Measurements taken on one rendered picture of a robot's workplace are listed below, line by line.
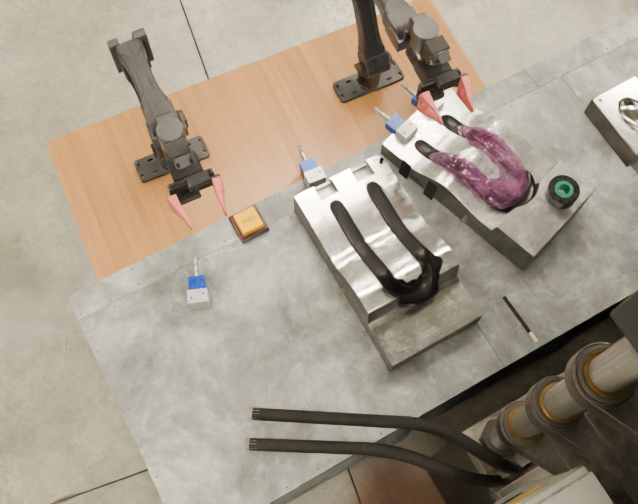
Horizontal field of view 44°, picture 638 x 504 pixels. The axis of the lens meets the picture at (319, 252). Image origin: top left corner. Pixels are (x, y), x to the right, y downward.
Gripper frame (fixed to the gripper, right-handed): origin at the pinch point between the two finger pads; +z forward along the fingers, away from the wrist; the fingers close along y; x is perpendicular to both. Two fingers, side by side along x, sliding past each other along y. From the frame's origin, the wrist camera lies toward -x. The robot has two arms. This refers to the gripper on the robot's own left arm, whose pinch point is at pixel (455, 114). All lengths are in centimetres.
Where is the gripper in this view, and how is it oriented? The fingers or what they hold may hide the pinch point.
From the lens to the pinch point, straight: 182.1
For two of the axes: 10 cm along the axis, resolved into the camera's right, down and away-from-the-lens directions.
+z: 4.2, 8.5, -3.1
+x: -0.1, 3.5, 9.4
